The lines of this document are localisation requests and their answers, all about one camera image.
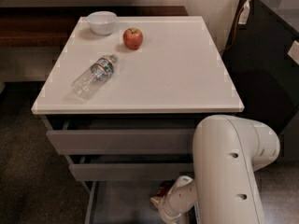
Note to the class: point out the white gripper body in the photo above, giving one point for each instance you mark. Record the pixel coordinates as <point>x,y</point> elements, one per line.
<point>167,205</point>

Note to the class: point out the dark wooden shelf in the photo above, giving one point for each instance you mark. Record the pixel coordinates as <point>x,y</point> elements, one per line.
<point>51,26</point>

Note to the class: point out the red apple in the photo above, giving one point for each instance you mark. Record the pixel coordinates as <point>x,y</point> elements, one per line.
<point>132,38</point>

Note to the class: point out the white bowl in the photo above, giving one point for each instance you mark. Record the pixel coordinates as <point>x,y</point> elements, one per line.
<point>102,22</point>

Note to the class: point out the grey middle drawer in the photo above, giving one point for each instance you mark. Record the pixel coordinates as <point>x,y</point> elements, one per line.
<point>131,167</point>

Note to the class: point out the red coke can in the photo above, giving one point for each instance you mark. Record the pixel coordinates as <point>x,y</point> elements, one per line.
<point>165,187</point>

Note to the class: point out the white counter top cabinet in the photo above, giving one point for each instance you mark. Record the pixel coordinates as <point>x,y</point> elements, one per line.
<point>177,73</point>

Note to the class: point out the grey bottom drawer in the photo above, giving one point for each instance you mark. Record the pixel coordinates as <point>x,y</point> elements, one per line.
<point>127,202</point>

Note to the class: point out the black side cabinet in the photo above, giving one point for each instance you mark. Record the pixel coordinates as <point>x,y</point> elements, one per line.
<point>266,76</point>

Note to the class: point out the grey top drawer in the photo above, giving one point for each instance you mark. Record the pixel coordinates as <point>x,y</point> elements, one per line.
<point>120,137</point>

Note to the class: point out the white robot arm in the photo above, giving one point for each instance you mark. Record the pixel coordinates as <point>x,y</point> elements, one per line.
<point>226,151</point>

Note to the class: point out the white wall outlet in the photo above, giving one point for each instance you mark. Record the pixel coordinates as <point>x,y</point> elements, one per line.
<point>294,52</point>

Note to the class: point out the clear plastic water bottle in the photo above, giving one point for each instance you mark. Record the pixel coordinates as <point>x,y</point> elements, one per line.
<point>88,83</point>

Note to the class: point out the grey drawer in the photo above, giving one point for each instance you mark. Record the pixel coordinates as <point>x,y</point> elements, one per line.
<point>131,167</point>
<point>120,137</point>
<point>127,202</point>

